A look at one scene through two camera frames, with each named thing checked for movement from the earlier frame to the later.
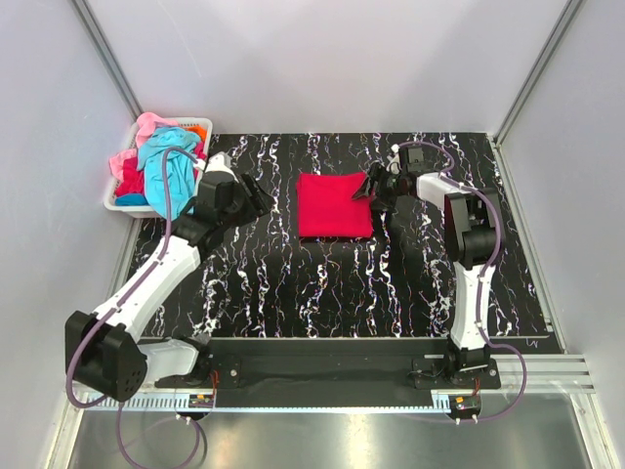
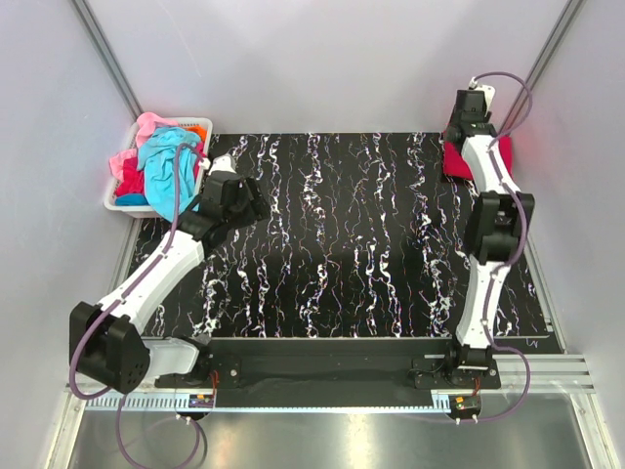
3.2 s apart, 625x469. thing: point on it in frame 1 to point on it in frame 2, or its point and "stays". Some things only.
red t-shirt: x=327 y=205 to x=454 y=165
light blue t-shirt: x=151 y=144 stays
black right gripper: x=374 y=174 to x=486 y=117
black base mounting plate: x=333 y=372 stays
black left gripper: x=258 y=204 stays
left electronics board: x=201 y=401 stays
